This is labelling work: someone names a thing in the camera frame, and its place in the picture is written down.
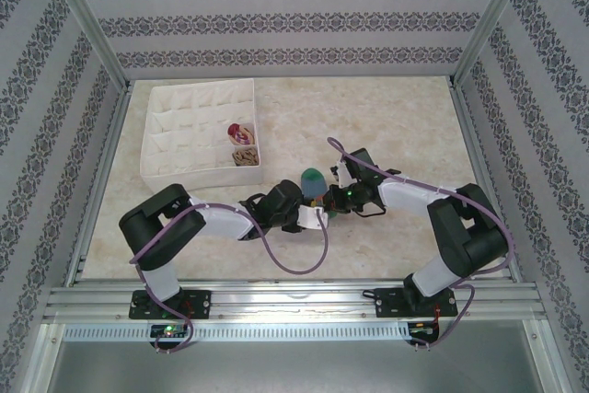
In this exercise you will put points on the blue sock green toe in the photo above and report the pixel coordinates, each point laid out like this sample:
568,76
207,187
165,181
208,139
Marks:
313,186

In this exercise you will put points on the brown argyle sock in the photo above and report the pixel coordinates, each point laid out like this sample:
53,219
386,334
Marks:
244,157

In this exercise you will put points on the tan sock maroon stripes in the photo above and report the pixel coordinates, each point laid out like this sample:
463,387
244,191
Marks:
240,134

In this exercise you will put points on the white fabric organizer box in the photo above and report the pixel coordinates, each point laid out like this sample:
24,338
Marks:
184,135

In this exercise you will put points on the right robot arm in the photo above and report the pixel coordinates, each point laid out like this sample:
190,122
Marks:
474,236

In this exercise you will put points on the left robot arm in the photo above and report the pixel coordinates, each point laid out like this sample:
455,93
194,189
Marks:
156,236

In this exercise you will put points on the grey sheet metal tray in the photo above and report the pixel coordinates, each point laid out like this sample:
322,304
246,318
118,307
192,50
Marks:
294,365

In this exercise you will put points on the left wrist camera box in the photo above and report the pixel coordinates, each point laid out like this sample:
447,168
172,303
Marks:
313,218

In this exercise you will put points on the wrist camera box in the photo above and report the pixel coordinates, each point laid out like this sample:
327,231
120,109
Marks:
313,218
341,174

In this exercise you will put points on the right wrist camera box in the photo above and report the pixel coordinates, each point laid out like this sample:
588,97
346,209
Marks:
341,174

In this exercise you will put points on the aluminium mounting rail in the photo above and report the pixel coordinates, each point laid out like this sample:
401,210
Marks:
294,301

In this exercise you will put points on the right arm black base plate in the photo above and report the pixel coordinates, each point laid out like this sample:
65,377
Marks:
391,303

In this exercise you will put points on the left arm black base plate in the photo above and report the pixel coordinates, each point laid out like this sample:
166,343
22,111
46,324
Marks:
200,303

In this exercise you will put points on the right aluminium side rail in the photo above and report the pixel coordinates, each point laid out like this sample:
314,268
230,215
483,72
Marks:
471,135

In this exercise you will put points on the aluminium side rail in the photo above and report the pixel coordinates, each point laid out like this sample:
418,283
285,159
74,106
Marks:
471,135
110,153

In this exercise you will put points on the left aluminium side rail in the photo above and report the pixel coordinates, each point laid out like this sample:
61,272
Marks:
110,153

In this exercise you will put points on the right aluminium frame post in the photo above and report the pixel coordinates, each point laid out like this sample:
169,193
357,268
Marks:
497,6

